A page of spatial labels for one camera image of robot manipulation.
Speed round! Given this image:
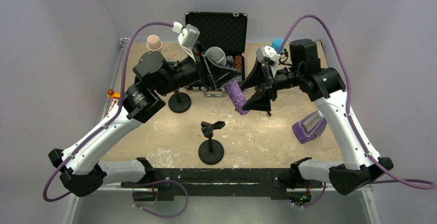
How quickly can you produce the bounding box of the pink microphone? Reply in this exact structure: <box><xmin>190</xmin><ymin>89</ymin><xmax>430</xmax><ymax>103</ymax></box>
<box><xmin>146</xmin><ymin>35</ymin><xmax>162</xmax><ymax>52</ymax></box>

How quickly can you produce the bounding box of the black round-base mic stand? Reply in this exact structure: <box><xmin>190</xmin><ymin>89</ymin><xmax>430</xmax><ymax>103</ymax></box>
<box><xmin>168</xmin><ymin>91</ymin><xmax>192</xmax><ymax>113</ymax></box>

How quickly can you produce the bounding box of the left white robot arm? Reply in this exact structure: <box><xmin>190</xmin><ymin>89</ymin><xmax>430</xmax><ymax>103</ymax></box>
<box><xmin>49</xmin><ymin>51</ymin><xmax>239</xmax><ymax>197</ymax></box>

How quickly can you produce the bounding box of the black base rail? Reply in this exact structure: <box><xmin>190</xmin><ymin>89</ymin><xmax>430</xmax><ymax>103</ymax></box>
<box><xmin>121</xmin><ymin>167</ymin><xmax>323</xmax><ymax>201</ymax></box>

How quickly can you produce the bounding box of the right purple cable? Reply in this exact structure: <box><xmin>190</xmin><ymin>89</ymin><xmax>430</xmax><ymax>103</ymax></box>
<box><xmin>278</xmin><ymin>14</ymin><xmax>436</xmax><ymax>191</ymax></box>

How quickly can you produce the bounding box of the black poker chip case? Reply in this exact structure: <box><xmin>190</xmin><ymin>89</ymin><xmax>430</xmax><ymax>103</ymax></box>
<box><xmin>185</xmin><ymin>11</ymin><xmax>248</xmax><ymax>83</ymax></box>

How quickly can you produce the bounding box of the purple glitter microphone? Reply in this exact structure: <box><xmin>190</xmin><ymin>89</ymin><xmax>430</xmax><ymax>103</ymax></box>
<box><xmin>205</xmin><ymin>46</ymin><xmax>250</xmax><ymax>116</ymax></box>

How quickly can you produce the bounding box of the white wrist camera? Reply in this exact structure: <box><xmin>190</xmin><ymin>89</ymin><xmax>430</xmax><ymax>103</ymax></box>
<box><xmin>256</xmin><ymin>46</ymin><xmax>280</xmax><ymax>67</ymax></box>
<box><xmin>172</xmin><ymin>21</ymin><xmax>200</xmax><ymax>61</ymax></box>

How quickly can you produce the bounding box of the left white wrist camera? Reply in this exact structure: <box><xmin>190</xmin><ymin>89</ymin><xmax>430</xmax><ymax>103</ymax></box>
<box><xmin>172</xmin><ymin>21</ymin><xmax>200</xmax><ymax>61</ymax></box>

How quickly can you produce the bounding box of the blue microphone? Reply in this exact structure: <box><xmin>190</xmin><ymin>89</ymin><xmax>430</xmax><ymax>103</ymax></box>
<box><xmin>271</xmin><ymin>38</ymin><xmax>284</xmax><ymax>55</ymax></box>

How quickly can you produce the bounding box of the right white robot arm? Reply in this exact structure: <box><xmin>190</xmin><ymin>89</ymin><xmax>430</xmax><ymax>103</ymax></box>
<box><xmin>241</xmin><ymin>39</ymin><xmax>393</xmax><ymax>195</ymax></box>

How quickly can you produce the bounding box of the red yellow toy block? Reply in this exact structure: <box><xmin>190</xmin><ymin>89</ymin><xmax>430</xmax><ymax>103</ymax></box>
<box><xmin>106</xmin><ymin>89</ymin><xmax>120</xmax><ymax>115</ymax></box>

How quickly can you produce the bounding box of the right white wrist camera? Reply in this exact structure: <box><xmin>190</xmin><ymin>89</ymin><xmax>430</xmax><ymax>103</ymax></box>
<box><xmin>256</xmin><ymin>46</ymin><xmax>280</xmax><ymax>67</ymax></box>

